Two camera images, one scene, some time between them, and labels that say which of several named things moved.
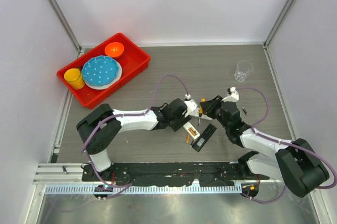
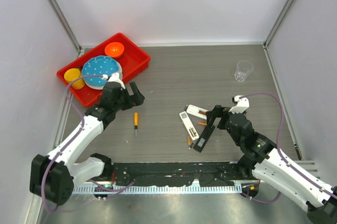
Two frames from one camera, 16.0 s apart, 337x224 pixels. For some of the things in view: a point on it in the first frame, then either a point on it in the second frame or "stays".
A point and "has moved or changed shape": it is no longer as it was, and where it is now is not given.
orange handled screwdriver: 201,110 has moved or changed shape
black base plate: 159,173 stays
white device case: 190,104 to 115,77
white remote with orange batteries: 191,130 stays
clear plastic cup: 244,67 stays
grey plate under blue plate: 106,86 stays
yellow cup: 74,77 stays
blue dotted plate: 99,70 stays
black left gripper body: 180,123 to 129,96
